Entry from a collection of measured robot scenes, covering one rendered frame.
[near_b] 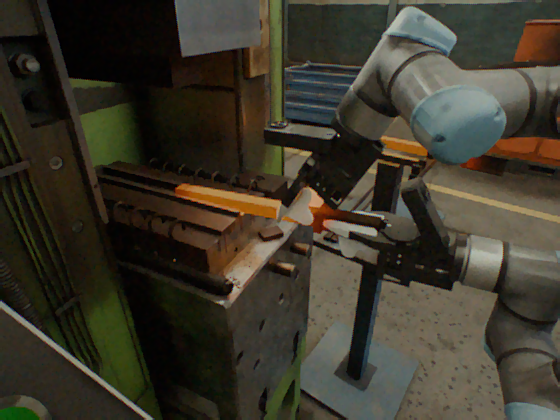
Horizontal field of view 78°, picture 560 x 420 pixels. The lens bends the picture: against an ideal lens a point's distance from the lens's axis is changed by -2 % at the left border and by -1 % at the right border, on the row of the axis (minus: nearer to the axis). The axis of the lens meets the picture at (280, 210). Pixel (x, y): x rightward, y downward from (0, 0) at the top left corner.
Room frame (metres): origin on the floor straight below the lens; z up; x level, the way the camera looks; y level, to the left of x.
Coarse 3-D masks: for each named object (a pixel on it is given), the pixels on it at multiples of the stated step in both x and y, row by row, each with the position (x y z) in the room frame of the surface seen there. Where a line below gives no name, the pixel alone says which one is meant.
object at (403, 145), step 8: (384, 136) 0.96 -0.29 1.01; (392, 144) 0.92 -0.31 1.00; (400, 144) 0.91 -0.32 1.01; (408, 144) 0.89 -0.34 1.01; (416, 144) 0.89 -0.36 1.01; (416, 152) 0.88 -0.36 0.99; (424, 152) 0.87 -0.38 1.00; (472, 160) 0.81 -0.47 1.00; (480, 160) 0.80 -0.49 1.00; (488, 160) 0.79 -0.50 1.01; (496, 160) 0.78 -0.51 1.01; (504, 160) 0.77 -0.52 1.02; (472, 168) 0.80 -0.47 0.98; (480, 168) 0.79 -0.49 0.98; (488, 168) 0.79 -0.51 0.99; (496, 168) 0.78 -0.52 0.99; (504, 168) 0.77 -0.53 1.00
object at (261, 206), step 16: (176, 192) 0.63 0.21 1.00; (192, 192) 0.61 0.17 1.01; (208, 192) 0.61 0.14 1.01; (224, 192) 0.60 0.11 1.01; (240, 208) 0.56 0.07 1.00; (256, 208) 0.55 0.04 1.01; (272, 208) 0.53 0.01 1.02; (320, 208) 0.51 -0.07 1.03; (320, 224) 0.49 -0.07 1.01; (368, 224) 0.46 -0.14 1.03
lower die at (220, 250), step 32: (128, 192) 0.65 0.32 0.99; (160, 192) 0.63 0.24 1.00; (256, 192) 0.65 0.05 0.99; (128, 224) 0.54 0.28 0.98; (160, 224) 0.54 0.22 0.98; (192, 224) 0.53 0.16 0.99; (224, 224) 0.53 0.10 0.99; (256, 224) 0.61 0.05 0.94; (192, 256) 0.48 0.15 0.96; (224, 256) 0.51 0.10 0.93
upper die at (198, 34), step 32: (64, 0) 0.55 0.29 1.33; (96, 0) 0.52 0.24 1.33; (128, 0) 0.50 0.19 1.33; (160, 0) 0.47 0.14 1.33; (192, 0) 0.49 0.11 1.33; (224, 0) 0.55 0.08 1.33; (256, 0) 0.63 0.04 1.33; (64, 32) 0.56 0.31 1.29; (96, 32) 0.53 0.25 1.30; (128, 32) 0.50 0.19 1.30; (160, 32) 0.48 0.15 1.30; (192, 32) 0.49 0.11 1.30; (224, 32) 0.55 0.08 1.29; (256, 32) 0.63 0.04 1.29
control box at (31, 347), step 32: (0, 320) 0.17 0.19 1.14; (0, 352) 0.15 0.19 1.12; (32, 352) 0.16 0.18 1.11; (64, 352) 0.18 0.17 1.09; (0, 384) 0.14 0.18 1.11; (32, 384) 0.15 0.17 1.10; (64, 384) 0.16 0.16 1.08; (96, 384) 0.17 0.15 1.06; (64, 416) 0.14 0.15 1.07; (96, 416) 0.15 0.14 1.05; (128, 416) 0.17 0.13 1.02
